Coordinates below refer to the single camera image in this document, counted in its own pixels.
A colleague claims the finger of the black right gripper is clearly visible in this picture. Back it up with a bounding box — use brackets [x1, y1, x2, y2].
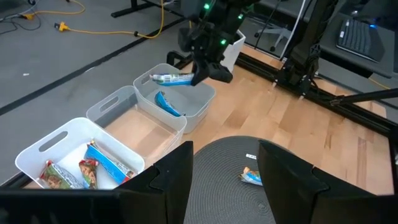
[190, 60, 213, 87]
[206, 61, 234, 84]

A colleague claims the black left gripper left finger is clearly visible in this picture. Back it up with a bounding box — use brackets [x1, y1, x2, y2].
[118, 140, 195, 224]

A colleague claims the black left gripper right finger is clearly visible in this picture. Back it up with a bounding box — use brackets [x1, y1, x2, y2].
[257, 139, 331, 224]

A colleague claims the white blue granola bar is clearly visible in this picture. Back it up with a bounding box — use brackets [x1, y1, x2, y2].
[149, 72, 196, 87]

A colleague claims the light blue orange granola bar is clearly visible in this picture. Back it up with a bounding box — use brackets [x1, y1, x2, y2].
[238, 166, 264, 187]

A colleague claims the blue red-ended granola bar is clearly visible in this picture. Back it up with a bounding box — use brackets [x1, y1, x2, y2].
[84, 141, 136, 186]

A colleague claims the red brown granola bar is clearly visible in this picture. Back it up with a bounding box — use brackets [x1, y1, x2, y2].
[78, 158, 100, 190]

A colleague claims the green granola bar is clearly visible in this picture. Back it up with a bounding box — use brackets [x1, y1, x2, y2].
[39, 159, 84, 190]

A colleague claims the white planter pot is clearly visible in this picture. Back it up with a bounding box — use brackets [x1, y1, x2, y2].
[220, 29, 247, 73]

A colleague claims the white plastic bin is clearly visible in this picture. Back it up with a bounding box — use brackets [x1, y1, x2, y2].
[14, 116, 146, 191]
[132, 63, 217, 134]

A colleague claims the round grey woven placemat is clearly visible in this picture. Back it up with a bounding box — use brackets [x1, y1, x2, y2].
[183, 135, 300, 224]

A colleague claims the grey office chair base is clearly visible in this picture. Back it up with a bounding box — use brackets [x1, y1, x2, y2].
[254, 26, 292, 53]

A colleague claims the clear plastic bin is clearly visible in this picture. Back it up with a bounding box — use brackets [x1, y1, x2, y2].
[85, 85, 188, 163]

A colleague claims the black keyboard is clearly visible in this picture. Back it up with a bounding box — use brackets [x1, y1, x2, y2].
[336, 18, 386, 63]

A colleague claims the yellow extension cable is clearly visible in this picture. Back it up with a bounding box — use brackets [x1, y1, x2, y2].
[21, 0, 166, 40]

